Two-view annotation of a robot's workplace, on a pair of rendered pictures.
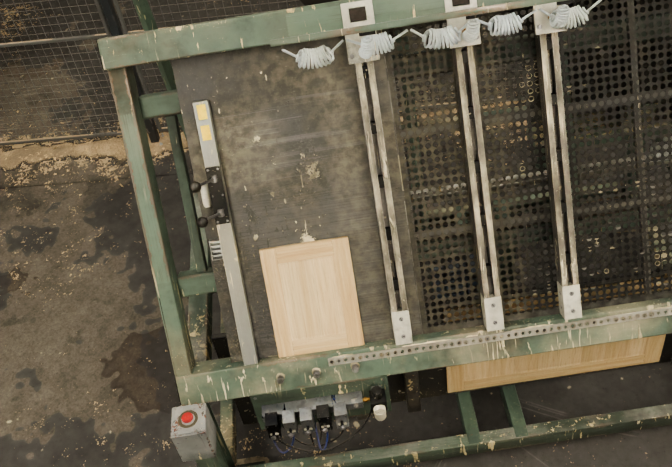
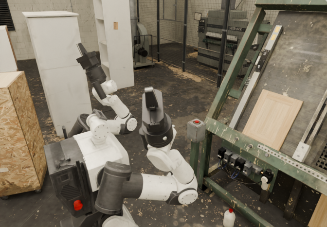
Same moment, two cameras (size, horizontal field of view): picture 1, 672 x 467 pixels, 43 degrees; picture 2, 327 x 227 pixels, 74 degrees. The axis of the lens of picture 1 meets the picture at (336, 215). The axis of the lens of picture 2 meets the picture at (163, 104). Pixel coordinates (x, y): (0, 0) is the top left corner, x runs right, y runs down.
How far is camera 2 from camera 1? 1.58 m
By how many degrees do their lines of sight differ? 44
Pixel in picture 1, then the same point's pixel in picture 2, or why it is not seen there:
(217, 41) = (299, 0)
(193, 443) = (192, 130)
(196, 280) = (235, 91)
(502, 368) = not seen: outside the picture
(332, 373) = (256, 151)
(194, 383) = (209, 121)
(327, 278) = (281, 113)
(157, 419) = not seen: hidden behind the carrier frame
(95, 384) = not seen: hidden behind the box
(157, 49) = not seen: outside the picture
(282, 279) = (263, 104)
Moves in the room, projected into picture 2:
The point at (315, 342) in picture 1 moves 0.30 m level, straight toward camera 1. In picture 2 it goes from (259, 136) to (241, 152)
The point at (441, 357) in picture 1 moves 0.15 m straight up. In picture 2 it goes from (311, 181) to (318, 163)
